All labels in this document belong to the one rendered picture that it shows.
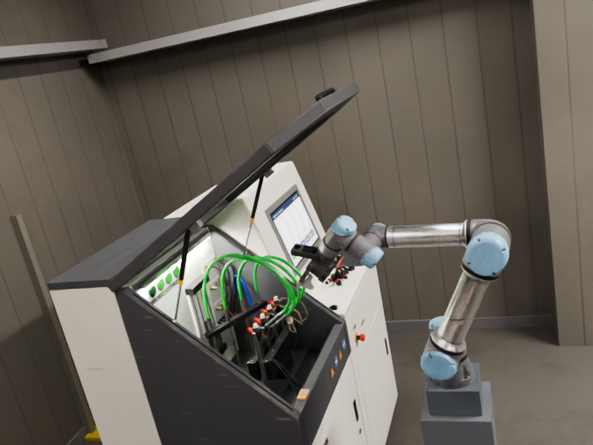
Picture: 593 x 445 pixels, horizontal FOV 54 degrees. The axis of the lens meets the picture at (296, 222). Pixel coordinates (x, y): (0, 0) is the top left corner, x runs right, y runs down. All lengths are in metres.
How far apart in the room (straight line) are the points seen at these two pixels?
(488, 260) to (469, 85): 2.23
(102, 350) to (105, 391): 0.18
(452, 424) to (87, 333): 1.34
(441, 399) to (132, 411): 1.13
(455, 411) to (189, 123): 2.94
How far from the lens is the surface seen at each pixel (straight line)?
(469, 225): 1.92
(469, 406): 2.18
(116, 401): 2.38
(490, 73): 3.86
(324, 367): 2.31
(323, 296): 2.80
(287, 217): 2.85
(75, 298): 2.23
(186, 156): 4.45
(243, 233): 2.59
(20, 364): 3.79
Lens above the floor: 2.12
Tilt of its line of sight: 16 degrees down
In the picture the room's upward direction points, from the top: 12 degrees counter-clockwise
